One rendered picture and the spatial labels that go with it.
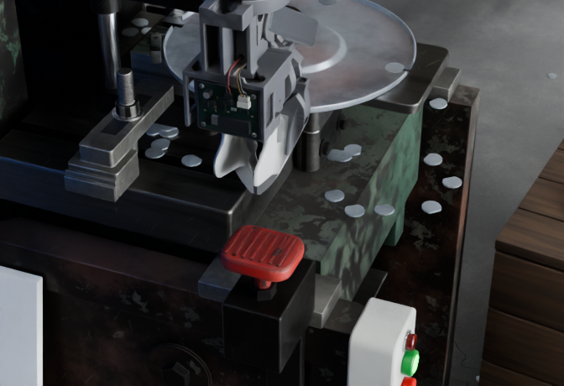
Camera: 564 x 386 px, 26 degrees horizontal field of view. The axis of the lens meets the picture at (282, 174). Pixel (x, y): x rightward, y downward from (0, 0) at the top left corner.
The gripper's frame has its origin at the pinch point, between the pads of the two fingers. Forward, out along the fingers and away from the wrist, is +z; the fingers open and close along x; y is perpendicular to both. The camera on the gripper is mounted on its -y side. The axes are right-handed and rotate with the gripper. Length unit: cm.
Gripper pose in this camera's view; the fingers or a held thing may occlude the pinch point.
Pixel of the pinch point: (259, 175)
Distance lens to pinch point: 108.8
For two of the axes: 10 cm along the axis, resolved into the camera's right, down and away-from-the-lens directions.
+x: 9.3, 2.1, -3.1
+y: -3.7, 5.3, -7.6
